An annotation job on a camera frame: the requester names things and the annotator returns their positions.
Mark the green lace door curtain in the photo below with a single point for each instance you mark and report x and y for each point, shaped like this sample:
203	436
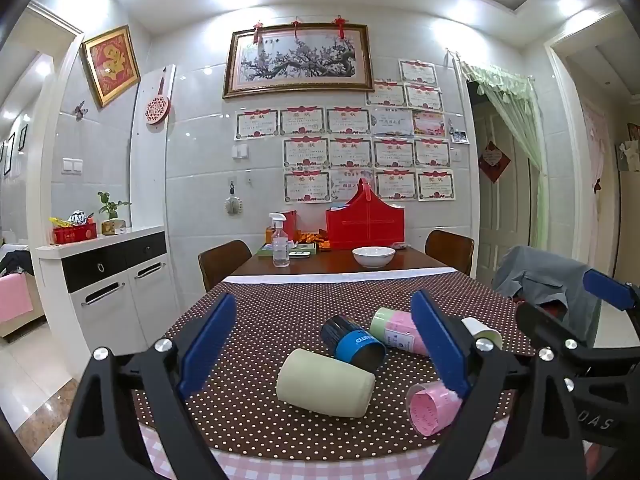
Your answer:
515	105

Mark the cream cup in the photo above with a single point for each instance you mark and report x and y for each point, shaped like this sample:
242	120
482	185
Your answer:
320	382

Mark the grey jacket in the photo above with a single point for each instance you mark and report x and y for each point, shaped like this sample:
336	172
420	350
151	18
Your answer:
540	280

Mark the pink door curtain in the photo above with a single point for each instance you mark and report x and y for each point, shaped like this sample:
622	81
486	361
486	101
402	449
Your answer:
597	145

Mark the small wall photos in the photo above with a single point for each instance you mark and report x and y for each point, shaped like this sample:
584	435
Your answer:
459	136

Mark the clear spray bottle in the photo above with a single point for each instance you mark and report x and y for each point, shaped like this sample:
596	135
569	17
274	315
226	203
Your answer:
280	250

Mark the white door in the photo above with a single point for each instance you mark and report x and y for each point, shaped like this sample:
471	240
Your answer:
500	210

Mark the black picture frame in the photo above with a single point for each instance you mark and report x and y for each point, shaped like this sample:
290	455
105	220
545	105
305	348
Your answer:
22	138
9	154

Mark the black and blue cup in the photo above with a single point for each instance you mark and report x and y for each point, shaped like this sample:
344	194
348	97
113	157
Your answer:
350	342

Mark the red carton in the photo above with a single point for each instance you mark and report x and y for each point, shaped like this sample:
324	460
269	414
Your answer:
291	222

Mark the pink cloth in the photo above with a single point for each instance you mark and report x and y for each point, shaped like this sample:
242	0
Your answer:
15	300

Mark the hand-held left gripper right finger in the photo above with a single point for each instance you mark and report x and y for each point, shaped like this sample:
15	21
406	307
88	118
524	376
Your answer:
441	347

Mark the red diamond door sticker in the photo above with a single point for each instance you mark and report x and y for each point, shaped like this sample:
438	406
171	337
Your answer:
494	161

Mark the potted green plant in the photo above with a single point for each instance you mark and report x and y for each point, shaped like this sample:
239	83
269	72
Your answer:
112	210

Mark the orange snack packets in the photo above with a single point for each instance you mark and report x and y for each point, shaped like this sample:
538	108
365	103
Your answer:
312	236

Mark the green and pink cup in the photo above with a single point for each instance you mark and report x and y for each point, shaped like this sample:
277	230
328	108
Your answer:
395	332

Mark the small white wall switch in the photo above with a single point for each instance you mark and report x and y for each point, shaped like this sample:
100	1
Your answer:
456	154

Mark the yellow packet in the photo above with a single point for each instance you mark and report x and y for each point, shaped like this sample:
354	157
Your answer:
59	221

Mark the framed plum blossom painting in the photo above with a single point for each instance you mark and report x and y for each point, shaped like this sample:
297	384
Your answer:
300	60

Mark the white light switch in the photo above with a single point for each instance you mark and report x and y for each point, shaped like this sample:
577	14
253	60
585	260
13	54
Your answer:
72	165

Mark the wooden dining table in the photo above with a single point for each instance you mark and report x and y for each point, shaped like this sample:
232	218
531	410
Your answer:
335	261

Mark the white cabinet with black drawers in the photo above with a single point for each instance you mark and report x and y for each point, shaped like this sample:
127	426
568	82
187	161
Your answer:
100	280

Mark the framed red and gold picture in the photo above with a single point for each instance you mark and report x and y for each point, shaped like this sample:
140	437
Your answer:
111	64

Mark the pink round hanging ornament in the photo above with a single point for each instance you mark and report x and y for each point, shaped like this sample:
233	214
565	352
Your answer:
157	109

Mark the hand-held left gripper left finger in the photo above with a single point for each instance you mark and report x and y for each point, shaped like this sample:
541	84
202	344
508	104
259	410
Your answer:
207	345

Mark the pink checked tablecloth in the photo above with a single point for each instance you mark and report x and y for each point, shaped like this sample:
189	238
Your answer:
310	470

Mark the black and white patterned item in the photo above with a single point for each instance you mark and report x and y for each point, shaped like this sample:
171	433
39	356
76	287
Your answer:
80	217

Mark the white cup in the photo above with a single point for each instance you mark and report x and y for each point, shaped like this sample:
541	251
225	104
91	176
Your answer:
487	334

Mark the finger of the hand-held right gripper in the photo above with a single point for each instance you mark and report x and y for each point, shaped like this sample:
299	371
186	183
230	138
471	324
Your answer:
607	287
550	327

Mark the red knot ornament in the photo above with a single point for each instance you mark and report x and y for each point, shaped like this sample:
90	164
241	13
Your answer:
257	32
340	25
296	27

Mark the white bowl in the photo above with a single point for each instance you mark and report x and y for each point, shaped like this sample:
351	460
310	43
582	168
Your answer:
373	256

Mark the green flat box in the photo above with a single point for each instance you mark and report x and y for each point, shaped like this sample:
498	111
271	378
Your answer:
302	248

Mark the butterfly wall decoration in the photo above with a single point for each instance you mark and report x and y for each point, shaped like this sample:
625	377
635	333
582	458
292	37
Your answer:
81	110

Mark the orange bottle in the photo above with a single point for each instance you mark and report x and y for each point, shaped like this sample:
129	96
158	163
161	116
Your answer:
270	236

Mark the brown polka dot tablecloth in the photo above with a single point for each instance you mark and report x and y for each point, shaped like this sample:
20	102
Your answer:
280	320

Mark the group of wall certificates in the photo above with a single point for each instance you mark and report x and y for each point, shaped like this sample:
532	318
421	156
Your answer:
350	152

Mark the white cloth strip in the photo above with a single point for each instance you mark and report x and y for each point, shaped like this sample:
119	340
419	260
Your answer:
340	272

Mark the dark clothing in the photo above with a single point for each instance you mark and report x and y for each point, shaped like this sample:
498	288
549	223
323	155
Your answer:
15	260

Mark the brown chair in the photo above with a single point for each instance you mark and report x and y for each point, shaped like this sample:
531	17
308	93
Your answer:
222	262
450	250

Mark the round hanging wall gadget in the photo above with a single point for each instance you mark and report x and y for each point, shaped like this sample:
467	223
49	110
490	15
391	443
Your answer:
232	206

